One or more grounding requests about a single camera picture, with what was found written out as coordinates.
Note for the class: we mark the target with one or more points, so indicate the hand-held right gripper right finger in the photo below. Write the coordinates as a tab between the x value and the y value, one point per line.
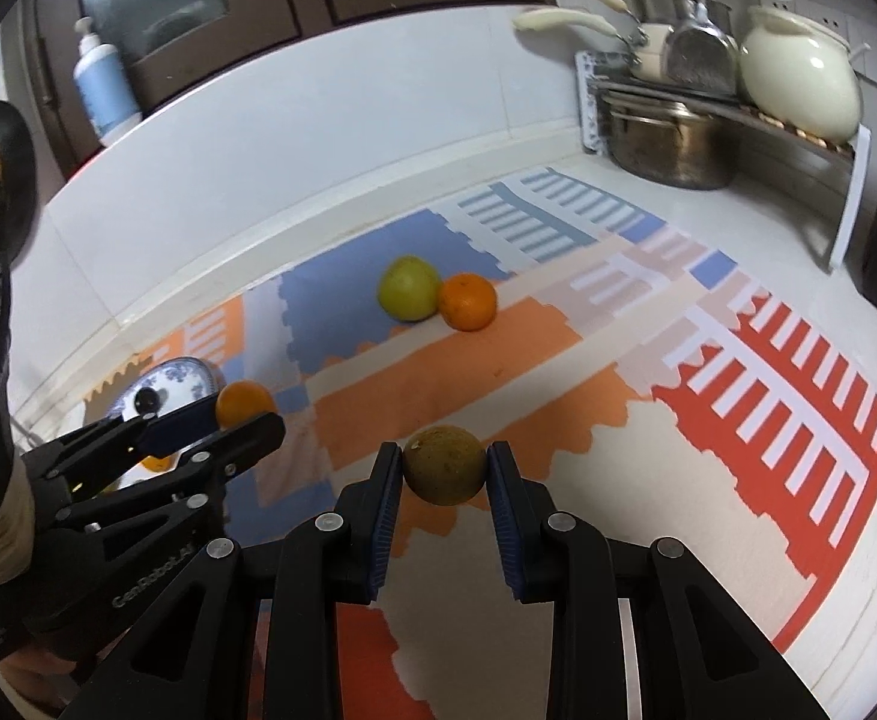
506	517

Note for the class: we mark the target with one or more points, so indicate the white metal pot rack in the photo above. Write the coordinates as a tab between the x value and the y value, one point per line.
851	202

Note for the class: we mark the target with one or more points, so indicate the white ceramic pot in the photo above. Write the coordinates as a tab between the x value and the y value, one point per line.
798	75

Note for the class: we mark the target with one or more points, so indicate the metal skimmer ladle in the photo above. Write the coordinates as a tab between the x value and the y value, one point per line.
701	52

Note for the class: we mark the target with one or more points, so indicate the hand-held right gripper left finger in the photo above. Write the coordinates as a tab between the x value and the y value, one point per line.
386	517

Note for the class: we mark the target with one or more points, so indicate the large yellow green citrus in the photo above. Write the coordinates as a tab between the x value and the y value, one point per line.
407	289

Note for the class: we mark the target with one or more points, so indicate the person's left hand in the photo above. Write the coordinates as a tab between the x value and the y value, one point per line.
40	665

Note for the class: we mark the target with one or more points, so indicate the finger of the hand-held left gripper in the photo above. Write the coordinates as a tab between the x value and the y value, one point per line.
247	436
183	421

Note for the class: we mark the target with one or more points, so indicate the small yellow green citrus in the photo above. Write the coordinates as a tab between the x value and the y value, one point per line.
443	465

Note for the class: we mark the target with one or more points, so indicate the dark purple plum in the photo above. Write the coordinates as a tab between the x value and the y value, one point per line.
145	400

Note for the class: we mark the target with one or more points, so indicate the dark brown window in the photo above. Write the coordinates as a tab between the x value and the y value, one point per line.
273	37

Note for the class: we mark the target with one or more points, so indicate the large steel pot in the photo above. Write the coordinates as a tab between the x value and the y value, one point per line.
671	146

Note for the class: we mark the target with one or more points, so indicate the small orange tangerine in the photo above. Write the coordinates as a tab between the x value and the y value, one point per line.
157	463

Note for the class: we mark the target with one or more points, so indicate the blue rimmed white plate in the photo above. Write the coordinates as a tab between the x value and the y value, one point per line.
183	379

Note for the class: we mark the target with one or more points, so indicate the blue white pump bottle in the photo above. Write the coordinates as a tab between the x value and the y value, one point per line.
108	97

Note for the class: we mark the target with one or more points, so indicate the colourful patterned table mat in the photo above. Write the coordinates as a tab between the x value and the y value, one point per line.
483	382

